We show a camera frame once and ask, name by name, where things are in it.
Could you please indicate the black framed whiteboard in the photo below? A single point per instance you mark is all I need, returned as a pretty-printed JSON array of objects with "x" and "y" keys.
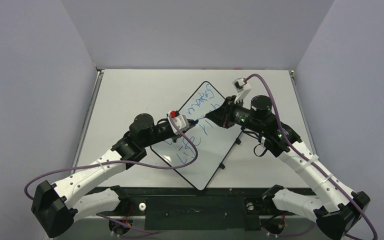
[{"x": 197, "y": 161}]

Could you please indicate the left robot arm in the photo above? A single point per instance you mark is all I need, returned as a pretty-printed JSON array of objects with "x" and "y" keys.
[{"x": 58, "y": 205}]

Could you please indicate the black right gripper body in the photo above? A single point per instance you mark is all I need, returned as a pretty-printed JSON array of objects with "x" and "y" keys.
[{"x": 227, "y": 112}]

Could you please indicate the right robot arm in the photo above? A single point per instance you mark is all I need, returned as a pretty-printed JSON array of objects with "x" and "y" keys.
[{"x": 335, "y": 208}]

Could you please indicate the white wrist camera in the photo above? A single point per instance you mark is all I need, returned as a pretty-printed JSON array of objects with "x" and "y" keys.
[
  {"x": 178, "y": 122},
  {"x": 242, "y": 88}
]

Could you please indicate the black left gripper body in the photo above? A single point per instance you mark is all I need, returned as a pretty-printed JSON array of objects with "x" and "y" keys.
[{"x": 161, "y": 132}]

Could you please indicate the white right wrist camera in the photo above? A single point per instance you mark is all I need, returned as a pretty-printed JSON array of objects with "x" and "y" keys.
[{"x": 242, "y": 88}]

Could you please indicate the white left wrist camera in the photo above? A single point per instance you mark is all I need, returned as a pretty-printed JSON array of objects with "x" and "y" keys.
[{"x": 178, "y": 122}]

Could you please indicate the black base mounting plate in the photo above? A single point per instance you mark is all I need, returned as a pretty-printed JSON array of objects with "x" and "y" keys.
[{"x": 173, "y": 208}]

